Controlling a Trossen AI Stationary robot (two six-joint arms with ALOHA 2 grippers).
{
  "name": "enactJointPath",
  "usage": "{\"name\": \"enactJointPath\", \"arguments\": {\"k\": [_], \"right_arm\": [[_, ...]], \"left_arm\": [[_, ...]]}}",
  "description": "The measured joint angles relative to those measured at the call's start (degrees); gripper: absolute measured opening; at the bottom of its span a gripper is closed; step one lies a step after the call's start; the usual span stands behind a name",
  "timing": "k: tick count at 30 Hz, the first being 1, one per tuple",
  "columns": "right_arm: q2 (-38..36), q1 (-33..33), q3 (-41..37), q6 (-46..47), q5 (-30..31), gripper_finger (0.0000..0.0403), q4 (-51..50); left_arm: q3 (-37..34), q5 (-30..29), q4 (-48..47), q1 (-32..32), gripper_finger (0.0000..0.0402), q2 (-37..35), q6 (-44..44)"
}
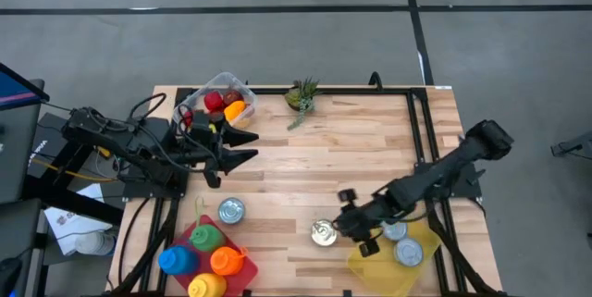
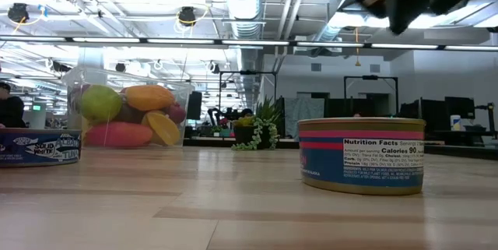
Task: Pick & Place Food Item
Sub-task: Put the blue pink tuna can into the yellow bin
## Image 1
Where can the yellow plastic tray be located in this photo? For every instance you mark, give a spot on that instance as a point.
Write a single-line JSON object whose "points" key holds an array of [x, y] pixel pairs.
{"points": [[379, 274]]}

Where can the blue plastic bottle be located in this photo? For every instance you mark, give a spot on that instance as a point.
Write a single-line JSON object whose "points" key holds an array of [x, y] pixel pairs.
{"points": [[178, 260]]}

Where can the black computer mouse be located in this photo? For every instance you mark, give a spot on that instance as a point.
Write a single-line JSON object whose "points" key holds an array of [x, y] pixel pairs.
{"points": [[9, 276]]}

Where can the white plastic roll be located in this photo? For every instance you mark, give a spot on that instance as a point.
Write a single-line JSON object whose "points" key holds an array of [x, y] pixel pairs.
{"points": [[94, 243]]}

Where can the orange plastic bottle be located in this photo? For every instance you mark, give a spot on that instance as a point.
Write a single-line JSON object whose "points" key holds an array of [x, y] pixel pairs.
{"points": [[226, 261]]}

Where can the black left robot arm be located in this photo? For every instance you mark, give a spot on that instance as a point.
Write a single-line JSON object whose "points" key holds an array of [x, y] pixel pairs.
{"points": [[115, 137]]}

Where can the clear plastic bin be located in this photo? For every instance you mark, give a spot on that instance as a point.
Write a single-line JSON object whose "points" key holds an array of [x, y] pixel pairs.
{"points": [[192, 100]]}

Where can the black case white lettering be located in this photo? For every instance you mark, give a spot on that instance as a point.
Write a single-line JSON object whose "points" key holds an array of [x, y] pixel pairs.
{"points": [[51, 142]]}

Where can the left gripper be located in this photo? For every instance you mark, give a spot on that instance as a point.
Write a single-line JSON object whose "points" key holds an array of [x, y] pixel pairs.
{"points": [[208, 149]]}

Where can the dark grey side table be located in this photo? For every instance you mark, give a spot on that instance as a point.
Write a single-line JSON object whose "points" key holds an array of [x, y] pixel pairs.
{"points": [[18, 149]]}

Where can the blue label tuna can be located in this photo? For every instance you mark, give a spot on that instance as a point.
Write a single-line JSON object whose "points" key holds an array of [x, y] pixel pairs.
{"points": [[231, 210]]}

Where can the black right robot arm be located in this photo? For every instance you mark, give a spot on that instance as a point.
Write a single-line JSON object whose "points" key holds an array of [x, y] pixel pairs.
{"points": [[444, 172]]}

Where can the green label tuna can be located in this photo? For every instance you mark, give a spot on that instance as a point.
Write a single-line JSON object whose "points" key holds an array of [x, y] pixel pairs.
{"points": [[397, 233]]}

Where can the green plastic bottle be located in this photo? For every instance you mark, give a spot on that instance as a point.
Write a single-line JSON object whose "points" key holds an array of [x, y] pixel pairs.
{"points": [[206, 238]]}

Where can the yellow plastic bottle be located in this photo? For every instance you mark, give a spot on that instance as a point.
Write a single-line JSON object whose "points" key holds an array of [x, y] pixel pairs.
{"points": [[207, 285]]}

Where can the silver lid tin can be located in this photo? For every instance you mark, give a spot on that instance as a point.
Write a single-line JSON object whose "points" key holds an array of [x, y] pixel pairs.
{"points": [[409, 252]]}

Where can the orange yellow toy mango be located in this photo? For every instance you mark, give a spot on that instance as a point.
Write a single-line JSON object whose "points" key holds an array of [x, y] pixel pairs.
{"points": [[235, 111]]}

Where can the laptop with blue screen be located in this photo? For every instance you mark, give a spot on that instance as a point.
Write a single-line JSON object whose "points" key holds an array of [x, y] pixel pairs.
{"points": [[18, 91]]}

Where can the potted succulent plant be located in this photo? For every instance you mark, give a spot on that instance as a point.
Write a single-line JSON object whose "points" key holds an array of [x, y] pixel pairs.
{"points": [[296, 98]]}

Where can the red plastic tray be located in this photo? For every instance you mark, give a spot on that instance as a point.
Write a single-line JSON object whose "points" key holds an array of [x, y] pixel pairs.
{"points": [[245, 274]]}

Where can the white paper sheets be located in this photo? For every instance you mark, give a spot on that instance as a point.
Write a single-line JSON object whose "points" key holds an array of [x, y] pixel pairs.
{"points": [[69, 223]]}

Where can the large blue-red chicken can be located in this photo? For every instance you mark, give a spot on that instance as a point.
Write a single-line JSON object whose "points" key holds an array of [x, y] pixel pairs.
{"points": [[321, 234]]}

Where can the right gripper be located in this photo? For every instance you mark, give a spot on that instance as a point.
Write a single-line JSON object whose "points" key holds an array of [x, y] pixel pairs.
{"points": [[370, 218]]}

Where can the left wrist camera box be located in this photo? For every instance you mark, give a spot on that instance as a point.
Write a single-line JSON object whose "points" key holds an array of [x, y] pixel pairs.
{"points": [[200, 121]]}

